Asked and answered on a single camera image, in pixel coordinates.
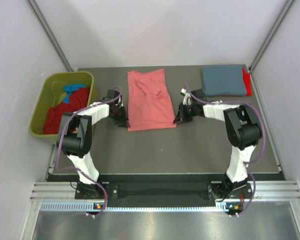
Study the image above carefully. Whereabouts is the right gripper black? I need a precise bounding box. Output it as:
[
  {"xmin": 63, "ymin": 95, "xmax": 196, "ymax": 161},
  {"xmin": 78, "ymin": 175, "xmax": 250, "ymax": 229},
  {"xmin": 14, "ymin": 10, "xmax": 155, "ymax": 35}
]
[{"xmin": 174, "ymin": 103, "xmax": 198, "ymax": 125}]

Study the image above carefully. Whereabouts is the pink t shirt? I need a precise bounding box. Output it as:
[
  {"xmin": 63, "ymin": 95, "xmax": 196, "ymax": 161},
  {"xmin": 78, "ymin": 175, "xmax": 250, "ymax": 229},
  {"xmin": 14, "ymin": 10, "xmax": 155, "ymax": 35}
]
[{"xmin": 127, "ymin": 68, "xmax": 177, "ymax": 132}]

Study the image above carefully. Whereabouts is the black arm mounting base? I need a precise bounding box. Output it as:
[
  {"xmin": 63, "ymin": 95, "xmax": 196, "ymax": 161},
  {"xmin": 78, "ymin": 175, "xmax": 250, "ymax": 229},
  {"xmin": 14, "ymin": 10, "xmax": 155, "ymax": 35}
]
[{"xmin": 74, "ymin": 173, "xmax": 252, "ymax": 207}]

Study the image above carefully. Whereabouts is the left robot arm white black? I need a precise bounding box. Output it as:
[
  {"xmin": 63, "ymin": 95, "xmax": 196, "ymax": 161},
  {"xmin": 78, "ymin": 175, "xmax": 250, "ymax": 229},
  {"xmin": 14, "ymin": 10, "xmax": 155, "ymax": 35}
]
[{"xmin": 56, "ymin": 86, "xmax": 130, "ymax": 199}]

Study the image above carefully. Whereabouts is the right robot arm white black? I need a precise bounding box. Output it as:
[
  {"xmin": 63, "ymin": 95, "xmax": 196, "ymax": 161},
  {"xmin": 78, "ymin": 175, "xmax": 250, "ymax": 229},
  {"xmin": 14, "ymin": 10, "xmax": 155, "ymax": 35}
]
[{"xmin": 173, "ymin": 88, "xmax": 263, "ymax": 202}]

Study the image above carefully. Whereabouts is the dark red t shirt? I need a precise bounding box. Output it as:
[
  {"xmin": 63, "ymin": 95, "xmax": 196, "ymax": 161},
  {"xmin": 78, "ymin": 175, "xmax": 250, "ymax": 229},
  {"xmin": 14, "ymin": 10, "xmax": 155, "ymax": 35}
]
[{"xmin": 43, "ymin": 87, "xmax": 90, "ymax": 135}]

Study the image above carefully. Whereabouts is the folded grey-blue t shirt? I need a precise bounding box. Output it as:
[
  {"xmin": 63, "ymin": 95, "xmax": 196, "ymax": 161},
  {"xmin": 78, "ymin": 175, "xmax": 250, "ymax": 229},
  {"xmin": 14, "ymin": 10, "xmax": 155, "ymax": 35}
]
[{"xmin": 202, "ymin": 64, "xmax": 247, "ymax": 97}]

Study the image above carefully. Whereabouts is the blue t shirt in bin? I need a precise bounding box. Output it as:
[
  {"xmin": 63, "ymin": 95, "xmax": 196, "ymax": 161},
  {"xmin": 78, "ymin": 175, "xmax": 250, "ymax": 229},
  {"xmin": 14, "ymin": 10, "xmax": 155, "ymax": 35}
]
[{"xmin": 63, "ymin": 84, "xmax": 86, "ymax": 104}]

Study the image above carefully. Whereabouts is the olive green plastic bin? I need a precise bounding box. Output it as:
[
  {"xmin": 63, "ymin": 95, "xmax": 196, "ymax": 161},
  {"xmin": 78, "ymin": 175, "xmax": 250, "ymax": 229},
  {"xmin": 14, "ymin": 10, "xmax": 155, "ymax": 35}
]
[{"xmin": 29, "ymin": 71, "xmax": 99, "ymax": 145}]

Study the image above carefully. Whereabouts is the folded red t shirt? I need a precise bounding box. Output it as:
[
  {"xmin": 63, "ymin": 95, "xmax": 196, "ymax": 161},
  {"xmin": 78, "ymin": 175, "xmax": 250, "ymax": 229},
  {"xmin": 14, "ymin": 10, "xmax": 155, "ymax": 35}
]
[{"xmin": 242, "ymin": 67, "xmax": 253, "ymax": 96}]

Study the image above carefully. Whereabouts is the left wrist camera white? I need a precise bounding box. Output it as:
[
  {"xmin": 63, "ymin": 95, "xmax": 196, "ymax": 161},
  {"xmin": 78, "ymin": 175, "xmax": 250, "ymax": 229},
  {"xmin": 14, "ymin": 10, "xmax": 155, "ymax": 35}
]
[{"xmin": 115, "ymin": 96, "xmax": 124, "ymax": 108}]

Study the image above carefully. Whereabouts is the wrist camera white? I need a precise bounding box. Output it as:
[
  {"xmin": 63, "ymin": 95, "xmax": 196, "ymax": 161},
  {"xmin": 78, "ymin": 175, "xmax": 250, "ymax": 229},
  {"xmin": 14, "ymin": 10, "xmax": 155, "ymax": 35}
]
[
  {"xmin": 180, "ymin": 88, "xmax": 193, "ymax": 106},
  {"xmin": 115, "ymin": 96, "xmax": 124, "ymax": 108}
]

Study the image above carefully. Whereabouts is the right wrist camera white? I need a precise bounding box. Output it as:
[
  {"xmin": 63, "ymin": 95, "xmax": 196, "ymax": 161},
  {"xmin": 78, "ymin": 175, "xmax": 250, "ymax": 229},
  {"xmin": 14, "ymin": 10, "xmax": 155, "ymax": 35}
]
[{"xmin": 180, "ymin": 88, "xmax": 193, "ymax": 106}]

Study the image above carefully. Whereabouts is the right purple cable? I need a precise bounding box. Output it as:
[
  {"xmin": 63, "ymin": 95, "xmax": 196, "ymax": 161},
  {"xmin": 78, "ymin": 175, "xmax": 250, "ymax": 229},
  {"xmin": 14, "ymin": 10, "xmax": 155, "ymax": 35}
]
[{"xmin": 184, "ymin": 79, "xmax": 267, "ymax": 217}]

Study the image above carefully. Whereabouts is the left aluminium frame post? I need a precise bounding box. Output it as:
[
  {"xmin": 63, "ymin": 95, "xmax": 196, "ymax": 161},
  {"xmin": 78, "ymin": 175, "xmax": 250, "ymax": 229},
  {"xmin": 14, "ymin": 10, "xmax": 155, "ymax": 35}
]
[{"xmin": 26, "ymin": 0, "xmax": 74, "ymax": 72}]

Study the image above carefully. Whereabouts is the aluminium frame post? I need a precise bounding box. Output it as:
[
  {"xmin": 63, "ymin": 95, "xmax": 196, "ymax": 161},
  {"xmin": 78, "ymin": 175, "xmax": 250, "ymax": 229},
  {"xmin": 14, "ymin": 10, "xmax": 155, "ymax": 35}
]
[
  {"xmin": 248, "ymin": 0, "xmax": 296, "ymax": 73},
  {"xmin": 26, "ymin": 0, "xmax": 74, "ymax": 72}
]

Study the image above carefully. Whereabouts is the slotted cable duct rail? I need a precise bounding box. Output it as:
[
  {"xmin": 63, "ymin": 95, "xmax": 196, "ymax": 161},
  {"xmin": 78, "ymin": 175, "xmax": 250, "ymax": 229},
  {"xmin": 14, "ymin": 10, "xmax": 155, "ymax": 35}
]
[{"xmin": 40, "ymin": 201, "xmax": 243, "ymax": 213}]

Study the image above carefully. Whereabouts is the right aluminium frame post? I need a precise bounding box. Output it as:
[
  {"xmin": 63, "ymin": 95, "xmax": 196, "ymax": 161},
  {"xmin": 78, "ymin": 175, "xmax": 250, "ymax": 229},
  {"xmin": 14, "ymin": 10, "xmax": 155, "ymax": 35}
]
[{"xmin": 248, "ymin": 0, "xmax": 296, "ymax": 73}]

